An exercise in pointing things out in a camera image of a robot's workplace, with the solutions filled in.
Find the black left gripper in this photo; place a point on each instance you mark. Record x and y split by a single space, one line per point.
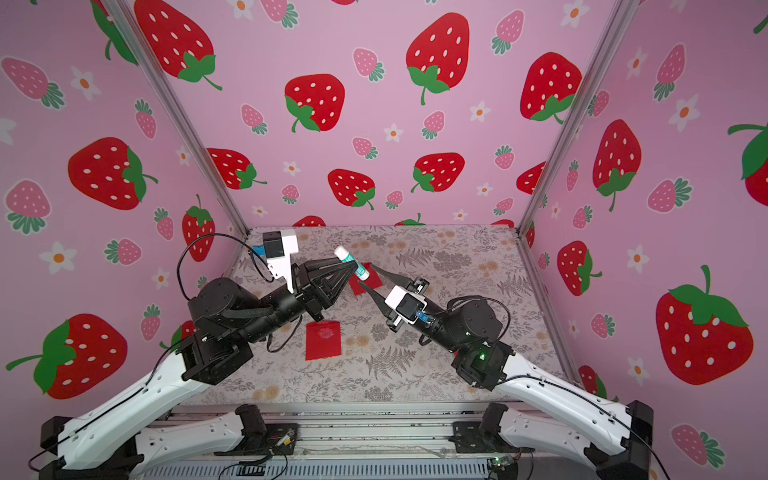
309 290

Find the green white glue stick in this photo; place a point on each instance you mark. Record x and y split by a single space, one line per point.
344 255

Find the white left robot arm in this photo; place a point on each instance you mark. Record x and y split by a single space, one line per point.
116 441

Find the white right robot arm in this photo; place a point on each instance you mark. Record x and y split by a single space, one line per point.
612 439

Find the red envelope far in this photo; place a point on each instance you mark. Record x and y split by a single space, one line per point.
373 281

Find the red envelope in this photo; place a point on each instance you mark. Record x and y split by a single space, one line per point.
323 340
373 281

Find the red envelope near left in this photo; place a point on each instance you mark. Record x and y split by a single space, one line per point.
323 340

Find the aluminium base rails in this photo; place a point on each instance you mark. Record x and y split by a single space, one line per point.
361 441

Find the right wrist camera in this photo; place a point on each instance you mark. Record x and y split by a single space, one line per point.
408 306

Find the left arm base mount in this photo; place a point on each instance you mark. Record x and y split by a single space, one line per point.
260 438

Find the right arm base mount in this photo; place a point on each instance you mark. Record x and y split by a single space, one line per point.
483 436

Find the aluminium frame post left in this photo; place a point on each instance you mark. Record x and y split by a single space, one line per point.
126 23

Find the aluminium frame post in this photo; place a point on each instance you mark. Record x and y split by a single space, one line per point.
613 33
126 23

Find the aluminium frame post right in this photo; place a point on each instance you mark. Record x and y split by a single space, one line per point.
613 33

